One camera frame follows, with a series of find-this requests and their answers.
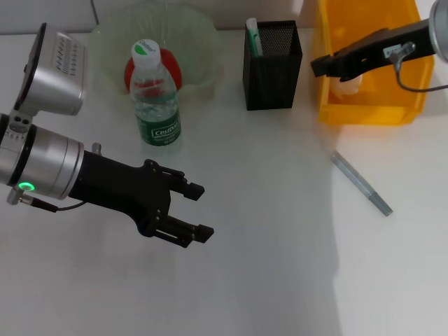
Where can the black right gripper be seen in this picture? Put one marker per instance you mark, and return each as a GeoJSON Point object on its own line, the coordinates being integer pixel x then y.
{"type": "Point", "coordinates": [395, 45]}

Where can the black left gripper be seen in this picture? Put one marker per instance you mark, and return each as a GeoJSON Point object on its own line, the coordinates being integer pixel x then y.
{"type": "Point", "coordinates": [119, 185]}

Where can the white paper ball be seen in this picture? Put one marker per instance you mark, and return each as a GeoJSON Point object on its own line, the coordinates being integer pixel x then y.
{"type": "Point", "coordinates": [350, 85]}

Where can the green utility knife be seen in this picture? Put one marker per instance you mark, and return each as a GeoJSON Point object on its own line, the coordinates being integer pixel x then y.
{"type": "Point", "coordinates": [255, 38]}

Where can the clear green-label water bottle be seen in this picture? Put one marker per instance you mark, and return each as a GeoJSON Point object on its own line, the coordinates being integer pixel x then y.
{"type": "Point", "coordinates": [157, 119]}

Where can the grey marker pen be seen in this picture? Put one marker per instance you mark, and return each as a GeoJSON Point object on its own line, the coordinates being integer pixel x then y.
{"type": "Point", "coordinates": [360, 182]}

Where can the red-orange fruit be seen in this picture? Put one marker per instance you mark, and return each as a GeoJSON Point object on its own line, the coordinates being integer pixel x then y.
{"type": "Point", "coordinates": [173, 66]}

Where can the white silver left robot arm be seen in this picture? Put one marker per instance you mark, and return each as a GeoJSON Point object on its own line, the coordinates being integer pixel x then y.
{"type": "Point", "coordinates": [38, 164]}

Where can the black mesh pen holder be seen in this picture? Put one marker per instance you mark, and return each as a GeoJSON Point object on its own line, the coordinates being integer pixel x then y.
{"type": "Point", "coordinates": [271, 80]}

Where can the pale green glass fruit bowl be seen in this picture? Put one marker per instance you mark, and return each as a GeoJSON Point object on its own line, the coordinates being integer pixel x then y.
{"type": "Point", "coordinates": [199, 52]}

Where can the yellow plastic bin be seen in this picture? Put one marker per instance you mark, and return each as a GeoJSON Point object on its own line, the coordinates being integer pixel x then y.
{"type": "Point", "coordinates": [371, 105]}

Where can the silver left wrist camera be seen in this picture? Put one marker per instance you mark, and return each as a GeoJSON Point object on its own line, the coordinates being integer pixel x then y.
{"type": "Point", "coordinates": [56, 73]}

